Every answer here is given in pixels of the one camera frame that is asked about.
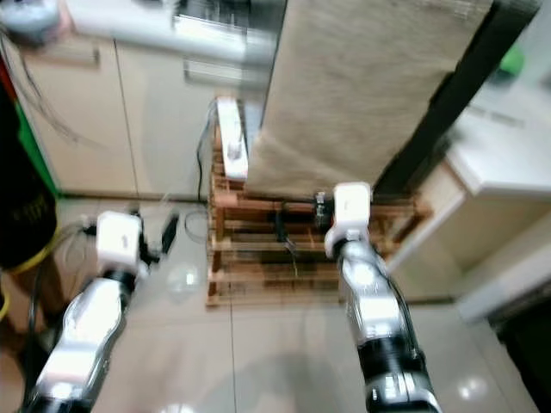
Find white kitchen countertop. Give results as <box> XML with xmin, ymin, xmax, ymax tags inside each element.
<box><xmin>65</xmin><ymin>0</ymin><xmax>268</xmax><ymax>66</ymax></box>

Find thin dark hanging cables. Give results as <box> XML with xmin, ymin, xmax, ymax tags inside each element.
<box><xmin>4</xmin><ymin>43</ymin><xmax>92</xmax><ymax>147</ymax></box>

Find white side counter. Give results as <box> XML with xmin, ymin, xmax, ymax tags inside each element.
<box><xmin>387</xmin><ymin>52</ymin><xmax>551</xmax><ymax>324</ymax></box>

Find cream kitchen cabinets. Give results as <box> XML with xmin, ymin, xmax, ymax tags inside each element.
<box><xmin>13</xmin><ymin>34</ymin><xmax>263</xmax><ymax>200</ymax></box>

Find green and red panel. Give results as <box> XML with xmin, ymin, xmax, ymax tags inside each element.
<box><xmin>0</xmin><ymin>60</ymin><xmax>58</xmax><ymax>200</ymax></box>

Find green object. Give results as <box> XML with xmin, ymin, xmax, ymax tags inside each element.
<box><xmin>494</xmin><ymin>43</ymin><xmax>529</xmax><ymax>84</ymax></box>

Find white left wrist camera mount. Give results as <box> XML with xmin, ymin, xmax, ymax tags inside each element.
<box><xmin>96</xmin><ymin>211</ymin><xmax>144</xmax><ymax>277</ymax></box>

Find white power strip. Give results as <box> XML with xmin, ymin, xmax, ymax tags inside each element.
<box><xmin>214</xmin><ymin>96</ymin><xmax>251</xmax><ymax>182</ymax></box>

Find stainless steel appliance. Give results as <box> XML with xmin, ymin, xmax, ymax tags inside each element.
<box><xmin>172</xmin><ymin>0</ymin><xmax>290</xmax><ymax>87</ymax></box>

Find grey left arm cable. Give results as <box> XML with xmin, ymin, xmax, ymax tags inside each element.
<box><xmin>28</xmin><ymin>225</ymin><xmax>96</xmax><ymax>362</ymax></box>

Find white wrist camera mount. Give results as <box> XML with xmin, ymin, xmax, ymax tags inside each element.
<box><xmin>96</xmin><ymin>211</ymin><xmax>144</xmax><ymax>277</ymax></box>
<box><xmin>331</xmin><ymin>182</ymin><xmax>374</xmax><ymax>251</ymax></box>

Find black furniture base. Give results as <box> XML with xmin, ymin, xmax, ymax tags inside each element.
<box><xmin>489</xmin><ymin>297</ymin><xmax>551</xmax><ymax>413</ymax></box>

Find beige cloth cover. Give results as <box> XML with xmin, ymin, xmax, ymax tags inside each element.
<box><xmin>245</xmin><ymin>0</ymin><xmax>497</xmax><ymax>197</ymax></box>

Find person in black clothes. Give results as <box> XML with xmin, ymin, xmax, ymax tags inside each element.
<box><xmin>0</xmin><ymin>86</ymin><xmax>63</xmax><ymax>413</ymax></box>

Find wooden slatted rack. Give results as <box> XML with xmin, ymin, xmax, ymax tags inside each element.
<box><xmin>205</xmin><ymin>112</ymin><xmax>432</xmax><ymax>309</ymax></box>

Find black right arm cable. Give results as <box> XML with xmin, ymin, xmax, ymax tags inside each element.
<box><xmin>392</xmin><ymin>275</ymin><xmax>432</xmax><ymax>362</ymax></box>

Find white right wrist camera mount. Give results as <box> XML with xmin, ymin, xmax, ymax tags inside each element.
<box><xmin>331</xmin><ymin>182</ymin><xmax>374</xmax><ymax>251</ymax></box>

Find grey round appliance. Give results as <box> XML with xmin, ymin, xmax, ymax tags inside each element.
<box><xmin>0</xmin><ymin>0</ymin><xmax>64</xmax><ymax>48</ymax></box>

